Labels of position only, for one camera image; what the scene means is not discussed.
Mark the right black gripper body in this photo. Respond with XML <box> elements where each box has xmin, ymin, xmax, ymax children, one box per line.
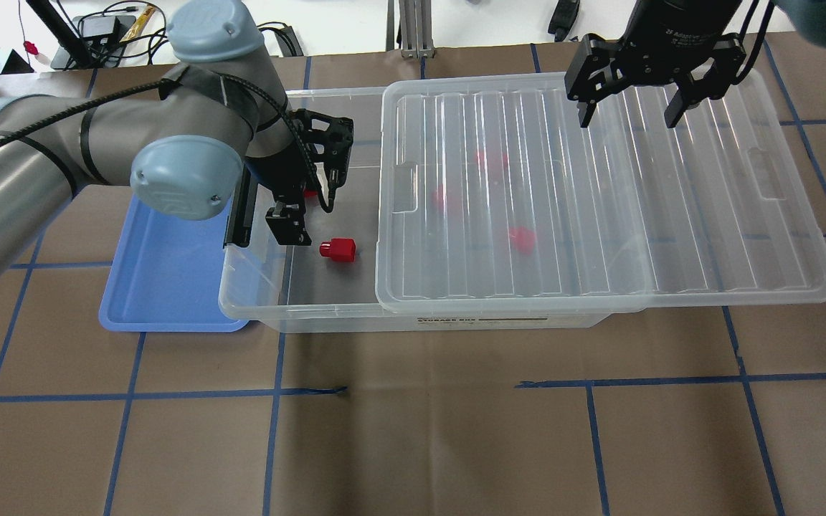
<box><xmin>619</xmin><ymin>1</ymin><xmax>741</xmax><ymax>86</ymax></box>

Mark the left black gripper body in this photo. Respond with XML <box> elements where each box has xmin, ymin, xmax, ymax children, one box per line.
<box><xmin>262</xmin><ymin>109</ymin><xmax>355</xmax><ymax>196</ymax></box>

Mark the red block with cylinder nub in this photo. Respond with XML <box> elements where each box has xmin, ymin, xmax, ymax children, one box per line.
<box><xmin>318</xmin><ymin>237</ymin><xmax>356</xmax><ymax>262</ymax></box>

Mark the clear ribbed box lid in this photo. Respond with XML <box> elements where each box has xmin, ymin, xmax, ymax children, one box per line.
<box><xmin>374</xmin><ymin>72</ymin><xmax>826</xmax><ymax>316</ymax></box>

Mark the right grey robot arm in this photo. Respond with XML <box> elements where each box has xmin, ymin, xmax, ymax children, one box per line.
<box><xmin>564</xmin><ymin>1</ymin><xmax>826</xmax><ymax>128</ymax></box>

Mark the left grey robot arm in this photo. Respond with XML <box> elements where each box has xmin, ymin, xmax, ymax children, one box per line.
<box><xmin>0</xmin><ymin>1</ymin><xmax>354</xmax><ymax>277</ymax></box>

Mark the clear plastic storage box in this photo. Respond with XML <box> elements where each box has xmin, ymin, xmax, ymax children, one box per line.
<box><xmin>219</xmin><ymin>86</ymin><xmax>605</xmax><ymax>333</ymax></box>

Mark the red block in box centre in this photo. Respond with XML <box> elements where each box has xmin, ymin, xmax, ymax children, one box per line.
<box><xmin>432</xmin><ymin>186</ymin><xmax>466</xmax><ymax>219</ymax></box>

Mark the red block in box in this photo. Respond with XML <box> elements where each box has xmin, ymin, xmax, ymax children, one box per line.
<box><xmin>432</xmin><ymin>186</ymin><xmax>466</xmax><ymax>219</ymax></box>
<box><xmin>508</xmin><ymin>226</ymin><xmax>537</xmax><ymax>255</ymax></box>

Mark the red block at box edge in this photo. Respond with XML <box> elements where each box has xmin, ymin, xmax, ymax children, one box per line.
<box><xmin>475</xmin><ymin>150</ymin><xmax>509</xmax><ymax>181</ymax></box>

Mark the blue plastic tray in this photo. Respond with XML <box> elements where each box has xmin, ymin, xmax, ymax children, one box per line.
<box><xmin>98</xmin><ymin>196</ymin><xmax>247</xmax><ymax>333</ymax></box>

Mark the black power adapter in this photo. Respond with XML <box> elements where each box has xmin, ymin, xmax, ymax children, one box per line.
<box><xmin>76</xmin><ymin>14</ymin><xmax>123</xmax><ymax>45</ymax></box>

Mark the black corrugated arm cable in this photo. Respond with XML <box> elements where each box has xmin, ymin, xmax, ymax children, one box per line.
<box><xmin>0</xmin><ymin>64</ymin><xmax>335</xmax><ymax>216</ymax></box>

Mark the black box latch handle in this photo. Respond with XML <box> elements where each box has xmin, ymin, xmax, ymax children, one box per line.
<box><xmin>223</xmin><ymin>168</ymin><xmax>259</xmax><ymax>249</ymax></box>

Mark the aluminium extrusion post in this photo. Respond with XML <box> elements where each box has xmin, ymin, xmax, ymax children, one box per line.
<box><xmin>386</xmin><ymin>1</ymin><xmax>435</xmax><ymax>59</ymax></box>

